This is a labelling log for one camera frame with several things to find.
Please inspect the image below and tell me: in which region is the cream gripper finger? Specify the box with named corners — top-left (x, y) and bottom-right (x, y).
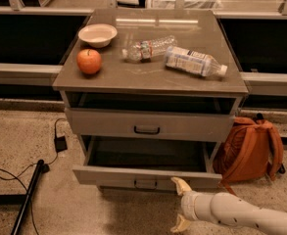
top-left (170, 213), bottom-right (191, 233)
top-left (170, 177), bottom-right (191, 196)

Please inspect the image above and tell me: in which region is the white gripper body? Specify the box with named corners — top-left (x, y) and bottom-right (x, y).
top-left (181, 191), bottom-right (200, 221)

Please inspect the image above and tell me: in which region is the grey drawer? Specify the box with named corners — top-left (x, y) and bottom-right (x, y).
top-left (65, 108), bottom-right (234, 142)
top-left (73, 136), bottom-right (221, 191)

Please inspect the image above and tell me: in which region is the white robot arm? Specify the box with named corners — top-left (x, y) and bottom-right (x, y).
top-left (170, 177), bottom-right (287, 235)

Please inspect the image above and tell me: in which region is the grey drawer cabinet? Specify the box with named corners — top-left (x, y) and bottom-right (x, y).
top-left (52, 8), bottom-right (250, 155)

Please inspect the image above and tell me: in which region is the orange backpack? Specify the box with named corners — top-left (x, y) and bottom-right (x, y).
top-left (213, 114), bottom-right (285, 194)

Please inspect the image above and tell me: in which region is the white labelled plastic bottle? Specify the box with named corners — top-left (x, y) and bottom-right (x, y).
top-left (165, 46), bottom-right (227, 77)

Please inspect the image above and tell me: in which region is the clear crushed water bottle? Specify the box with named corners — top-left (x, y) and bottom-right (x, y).
top-left (121, 35), bottom-right (177, 62)

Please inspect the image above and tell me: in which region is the red apple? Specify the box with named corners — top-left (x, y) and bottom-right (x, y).
top-left (76, 49), bottom-right (102, 74)

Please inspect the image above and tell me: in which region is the black metal stand leg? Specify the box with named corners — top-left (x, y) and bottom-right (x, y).
top-left (0, 160), bottom-right (48, 235)

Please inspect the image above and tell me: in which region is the white bowl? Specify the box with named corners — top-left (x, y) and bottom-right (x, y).
top-left (78, 23), bottom-right (118, 48)

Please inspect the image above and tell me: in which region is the black power adapter with cable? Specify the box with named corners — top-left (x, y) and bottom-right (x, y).
top-left (0, 118), bottom-right (68, 235)

